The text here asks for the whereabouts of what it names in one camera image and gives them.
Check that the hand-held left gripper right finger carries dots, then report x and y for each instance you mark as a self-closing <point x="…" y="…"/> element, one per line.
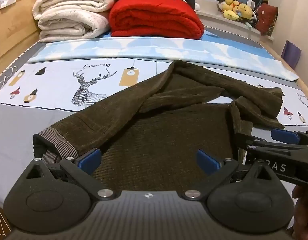
<point x="206" y="161"/>

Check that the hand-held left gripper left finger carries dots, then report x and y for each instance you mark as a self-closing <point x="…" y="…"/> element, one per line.
<point x="90" y="158"/>

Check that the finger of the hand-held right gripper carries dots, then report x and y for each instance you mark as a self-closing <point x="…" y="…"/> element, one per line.
<point x="285" y="136"/>
<point x="246" y="140"/>

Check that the person's right hand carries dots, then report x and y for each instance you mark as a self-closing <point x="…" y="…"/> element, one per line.
<point x="303" y="210"/>

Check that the deer print bed sheet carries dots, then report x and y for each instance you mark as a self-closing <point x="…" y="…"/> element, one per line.
<point x="44" y="120"/>

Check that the purple bag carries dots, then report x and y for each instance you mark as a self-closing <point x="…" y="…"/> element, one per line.
<point x="291" y="55"/>

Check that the white window ledge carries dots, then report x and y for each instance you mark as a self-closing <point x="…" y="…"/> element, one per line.
<point x="226" y="27"/>

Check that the dark red pillow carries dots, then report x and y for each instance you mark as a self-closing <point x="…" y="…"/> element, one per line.
<point x="267" y="20"/>

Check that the light blue patterned blanket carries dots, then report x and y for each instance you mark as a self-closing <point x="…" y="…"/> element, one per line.
<point x="149" y="47"/>

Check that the yellow plush toy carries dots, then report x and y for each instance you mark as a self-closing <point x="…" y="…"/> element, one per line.
<point x="245" y="10"/>
<point x="230" y="7"/>

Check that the cream folded blanket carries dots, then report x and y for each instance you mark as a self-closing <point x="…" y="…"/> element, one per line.
<point x="69" y="27"/>
<point x="71" y="2"/>

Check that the red folded blanket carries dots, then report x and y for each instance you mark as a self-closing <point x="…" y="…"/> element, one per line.
<point x="154" y="17"/>

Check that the wooden bed frame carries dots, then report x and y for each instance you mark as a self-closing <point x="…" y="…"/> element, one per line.
<point x="14" y="35"/>

